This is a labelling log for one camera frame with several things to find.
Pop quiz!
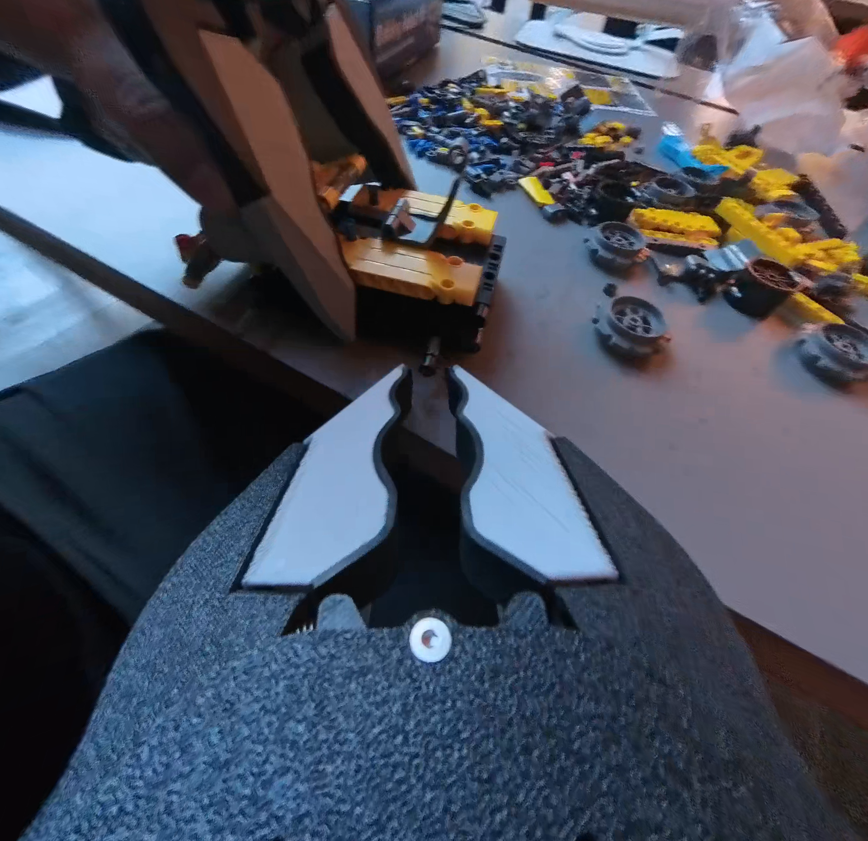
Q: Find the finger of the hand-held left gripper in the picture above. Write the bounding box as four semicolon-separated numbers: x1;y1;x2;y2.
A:
197;30;358;343
317;3;417;192

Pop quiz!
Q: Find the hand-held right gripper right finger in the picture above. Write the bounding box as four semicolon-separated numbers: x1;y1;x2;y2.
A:
448;365;620;586

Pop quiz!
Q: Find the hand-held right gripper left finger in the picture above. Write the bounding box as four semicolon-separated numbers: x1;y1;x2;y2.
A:
241;364;415;590

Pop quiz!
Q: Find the yellow toy vehicle model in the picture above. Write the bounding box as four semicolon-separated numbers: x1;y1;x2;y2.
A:
174;152;509;379

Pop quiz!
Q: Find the grey desk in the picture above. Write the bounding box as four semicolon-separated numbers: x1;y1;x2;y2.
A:
0;27;868;683

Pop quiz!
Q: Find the person's left hand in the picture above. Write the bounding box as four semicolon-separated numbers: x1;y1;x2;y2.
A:
0;0;265;262

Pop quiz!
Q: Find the blue cardboard kit box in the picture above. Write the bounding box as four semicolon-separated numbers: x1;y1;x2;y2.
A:
365;0;446;76

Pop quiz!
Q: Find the person's dark clothing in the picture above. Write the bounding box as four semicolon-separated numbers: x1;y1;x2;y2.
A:
0;328;348;841

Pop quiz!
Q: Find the yellow sticker sheet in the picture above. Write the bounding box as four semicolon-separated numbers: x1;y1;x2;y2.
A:
484;57;656;117

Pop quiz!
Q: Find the white monitor stand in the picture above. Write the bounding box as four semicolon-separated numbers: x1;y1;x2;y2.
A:
514;19;683;80

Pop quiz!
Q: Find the black wheel rim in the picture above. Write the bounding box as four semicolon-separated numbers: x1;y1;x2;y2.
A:
593;179;639;222

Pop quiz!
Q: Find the grey panel piece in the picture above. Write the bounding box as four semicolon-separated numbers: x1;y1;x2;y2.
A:
650;240;758;293

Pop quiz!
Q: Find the blue brick separator tool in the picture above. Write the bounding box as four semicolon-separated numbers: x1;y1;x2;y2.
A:
657;123;727;175

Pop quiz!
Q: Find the pile of yellow beams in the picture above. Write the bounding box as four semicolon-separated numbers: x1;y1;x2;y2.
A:
627;142;866;327

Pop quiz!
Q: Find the clear plastic bag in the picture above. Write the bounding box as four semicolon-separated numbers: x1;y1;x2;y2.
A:
677;0;868;157

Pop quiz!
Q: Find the long black holed beam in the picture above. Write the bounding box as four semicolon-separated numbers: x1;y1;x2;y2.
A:
789;175;849;239

